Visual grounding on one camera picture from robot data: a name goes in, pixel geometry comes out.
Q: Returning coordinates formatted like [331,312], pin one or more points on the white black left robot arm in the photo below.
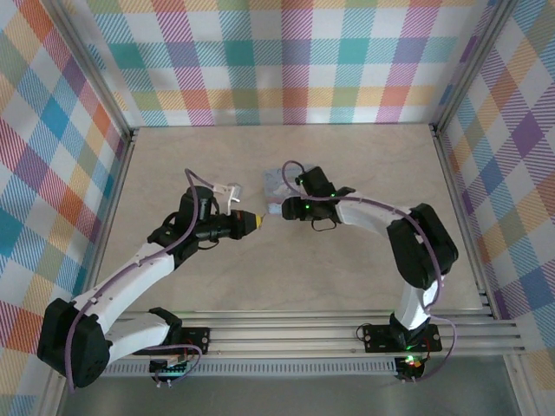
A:
[130,277]

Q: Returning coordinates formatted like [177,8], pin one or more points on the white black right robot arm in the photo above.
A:
[373,214]

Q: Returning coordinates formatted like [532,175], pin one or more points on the left controller circuit board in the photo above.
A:
[171,369]

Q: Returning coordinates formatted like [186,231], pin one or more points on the controller circuit board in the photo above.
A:
[171,369]
[409,363]

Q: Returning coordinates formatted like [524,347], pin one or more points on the grey metal floor plate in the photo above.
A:
[282,398]

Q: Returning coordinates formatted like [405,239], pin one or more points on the right controller circuit board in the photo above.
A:
[409,363]

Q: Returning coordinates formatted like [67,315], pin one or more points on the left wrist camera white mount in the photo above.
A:
[230,190]

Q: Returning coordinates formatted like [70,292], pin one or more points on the aluminium frame side rail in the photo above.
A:
[110,208]
[451,182]

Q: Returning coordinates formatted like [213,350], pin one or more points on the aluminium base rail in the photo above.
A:
[282,336]

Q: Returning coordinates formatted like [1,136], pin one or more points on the aluminium frame post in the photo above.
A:
[92,65]
[472,65]

